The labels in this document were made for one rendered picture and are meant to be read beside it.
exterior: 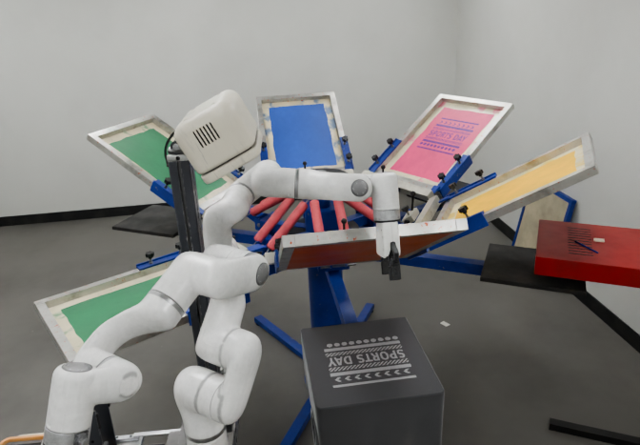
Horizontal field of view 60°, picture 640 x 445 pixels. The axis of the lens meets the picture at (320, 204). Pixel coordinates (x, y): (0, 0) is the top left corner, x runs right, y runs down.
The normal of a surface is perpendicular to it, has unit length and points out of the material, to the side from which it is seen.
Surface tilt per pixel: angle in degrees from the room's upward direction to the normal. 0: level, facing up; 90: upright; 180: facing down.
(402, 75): 90
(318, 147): 32
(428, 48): 90
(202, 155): 90
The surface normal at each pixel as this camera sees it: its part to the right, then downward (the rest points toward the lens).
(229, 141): 0.07, 0.35
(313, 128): 0.04, -0.61
